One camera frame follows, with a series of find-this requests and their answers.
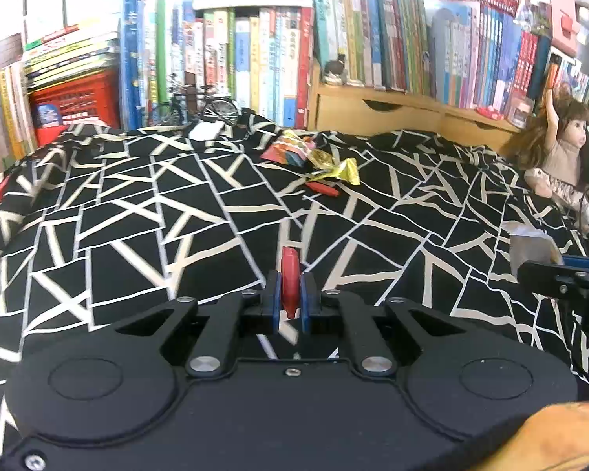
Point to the small pink toy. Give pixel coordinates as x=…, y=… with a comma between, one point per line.
x=489, y=112

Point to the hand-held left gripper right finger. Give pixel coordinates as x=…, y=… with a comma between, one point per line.
x=305, y=304

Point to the red plastic crate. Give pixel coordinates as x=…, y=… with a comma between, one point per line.
x=78, y=105

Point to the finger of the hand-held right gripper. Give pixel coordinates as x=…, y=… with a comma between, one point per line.
x=586, y=263
x=545, y=277

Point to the stack of flat picture books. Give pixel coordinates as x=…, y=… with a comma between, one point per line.
x=71, y=54

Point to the white paper wad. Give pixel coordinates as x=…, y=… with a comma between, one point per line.
x=204, y=130

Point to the small red wrapper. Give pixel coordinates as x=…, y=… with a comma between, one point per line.
x=290, y=274

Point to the silver grey wrapper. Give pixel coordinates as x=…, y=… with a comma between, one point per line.
x=530, y=250

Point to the row of books on shelf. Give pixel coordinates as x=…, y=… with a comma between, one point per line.
x=422, y=44

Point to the small black-haired figurine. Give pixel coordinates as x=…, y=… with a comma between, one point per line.
x=334, y=71

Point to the colourful candy wrapper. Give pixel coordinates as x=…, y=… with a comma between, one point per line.
x=287, y=149

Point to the small yellow wrapper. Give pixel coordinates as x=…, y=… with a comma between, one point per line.
x=341, y=170

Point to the row of leaning thin books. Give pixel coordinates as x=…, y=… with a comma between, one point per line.
x=10, y=113

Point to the brown-haired doll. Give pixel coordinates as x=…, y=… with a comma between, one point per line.
x=564, y=152

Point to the pink toy house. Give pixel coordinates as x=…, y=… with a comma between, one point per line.
x=552, y=5

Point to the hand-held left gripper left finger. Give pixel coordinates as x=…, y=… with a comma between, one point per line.
x=275, y=304

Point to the black model bicycle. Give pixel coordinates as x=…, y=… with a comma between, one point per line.
x=216, y=105

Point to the flat red wrapper strip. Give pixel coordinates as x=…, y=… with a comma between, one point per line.
x=321, y=189

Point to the wooden shelf with drawers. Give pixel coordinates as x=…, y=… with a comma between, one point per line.
x=397, y=115

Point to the small clear box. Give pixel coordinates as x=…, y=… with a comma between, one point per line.
x=519, y=112

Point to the black patterned blanket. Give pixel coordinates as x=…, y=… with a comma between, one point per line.
x=127, y=206

